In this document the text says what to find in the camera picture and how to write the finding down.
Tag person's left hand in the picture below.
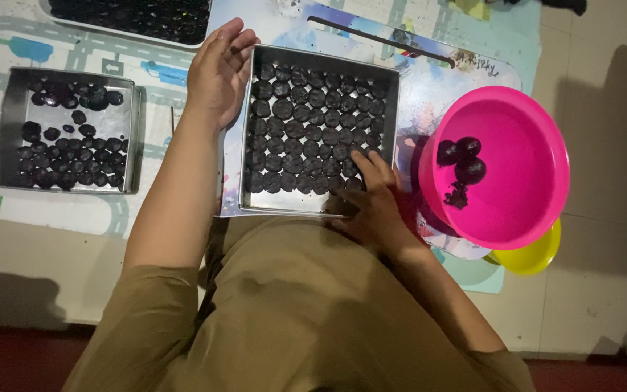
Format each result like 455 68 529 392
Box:
185 18 261 132

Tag person's right hand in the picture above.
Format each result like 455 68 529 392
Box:
327 150 410 249

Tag heap of dark dough balls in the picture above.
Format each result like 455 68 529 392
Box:
17 78 129 191

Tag colourful printed plastic board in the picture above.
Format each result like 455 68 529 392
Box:
205 0 523 261

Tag person's olive clothing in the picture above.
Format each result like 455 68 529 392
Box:
62 215 537 392

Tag pink plastic basin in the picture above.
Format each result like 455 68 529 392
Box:
417 85 571 252

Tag rows of flat dark dough discs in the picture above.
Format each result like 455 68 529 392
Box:
246 62 389 196

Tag dark dough crumb lump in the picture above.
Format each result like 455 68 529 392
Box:
443 182 470 211

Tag black cloth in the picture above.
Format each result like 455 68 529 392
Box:
487 0 588 16

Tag square metal tray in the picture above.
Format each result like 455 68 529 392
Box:
238 44 401 218
0 67 142 195

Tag square metal tray, half-filled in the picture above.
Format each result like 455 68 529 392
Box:
0 67 142 195

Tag road print play mat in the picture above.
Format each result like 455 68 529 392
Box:
0 0 222 240

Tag large dark dough ball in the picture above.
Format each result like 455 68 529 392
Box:
454 157 487 186

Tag white tray of dark cookies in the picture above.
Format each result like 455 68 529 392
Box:
38 0 214 50

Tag yellow plastic bowl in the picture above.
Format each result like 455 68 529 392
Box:
487 218 562 276

